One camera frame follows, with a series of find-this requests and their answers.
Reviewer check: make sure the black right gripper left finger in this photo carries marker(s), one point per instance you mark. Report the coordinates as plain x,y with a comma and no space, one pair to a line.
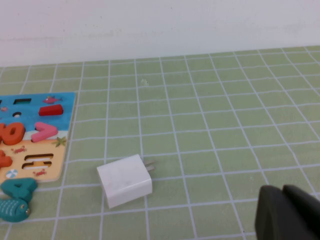
275,217

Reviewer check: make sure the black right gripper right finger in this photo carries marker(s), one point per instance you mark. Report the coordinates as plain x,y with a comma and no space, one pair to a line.
302,197

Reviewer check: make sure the colourful number puzzle board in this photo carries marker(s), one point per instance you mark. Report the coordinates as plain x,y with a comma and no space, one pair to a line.
61,112

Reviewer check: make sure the pink greater-than sign piece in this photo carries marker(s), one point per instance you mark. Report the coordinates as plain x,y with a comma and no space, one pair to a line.
50,130

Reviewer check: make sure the teal number four piece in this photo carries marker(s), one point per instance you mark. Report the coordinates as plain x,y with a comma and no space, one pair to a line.
30,186

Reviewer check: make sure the red rectangle puzzle piece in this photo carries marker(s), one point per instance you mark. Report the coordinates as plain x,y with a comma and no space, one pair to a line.
51,110

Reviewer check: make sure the teal wooden fish piece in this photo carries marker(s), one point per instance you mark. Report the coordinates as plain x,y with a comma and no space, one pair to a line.
12,208

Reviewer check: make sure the orange number ten piece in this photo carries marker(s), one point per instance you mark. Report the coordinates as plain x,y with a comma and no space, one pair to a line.
21,131

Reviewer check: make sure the orange plus sign piece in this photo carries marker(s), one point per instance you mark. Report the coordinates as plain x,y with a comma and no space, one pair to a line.
3,161

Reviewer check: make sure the white USB wall charger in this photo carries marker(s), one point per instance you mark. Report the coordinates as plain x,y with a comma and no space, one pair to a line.
125,180

